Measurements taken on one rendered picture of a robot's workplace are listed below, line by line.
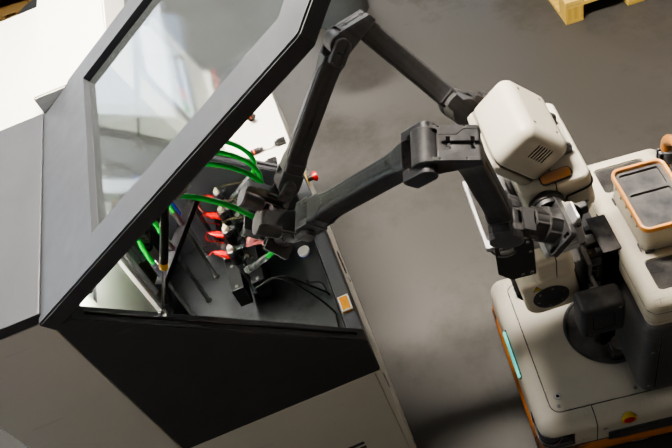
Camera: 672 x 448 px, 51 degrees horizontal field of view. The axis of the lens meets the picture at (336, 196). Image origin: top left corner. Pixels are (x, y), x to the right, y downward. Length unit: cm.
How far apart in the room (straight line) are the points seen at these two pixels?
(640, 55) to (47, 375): 320
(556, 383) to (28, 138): 177
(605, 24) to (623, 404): 233
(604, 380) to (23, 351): 173
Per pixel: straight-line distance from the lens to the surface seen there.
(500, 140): 165
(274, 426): 208
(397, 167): 132
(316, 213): 151
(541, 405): 246
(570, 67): 393
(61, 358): 168
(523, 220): 161
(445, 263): 312
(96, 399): 182
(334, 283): 198
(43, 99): 205
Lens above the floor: 251
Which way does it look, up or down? 46 degrees down
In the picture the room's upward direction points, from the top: 22 degrees counter-clockwise
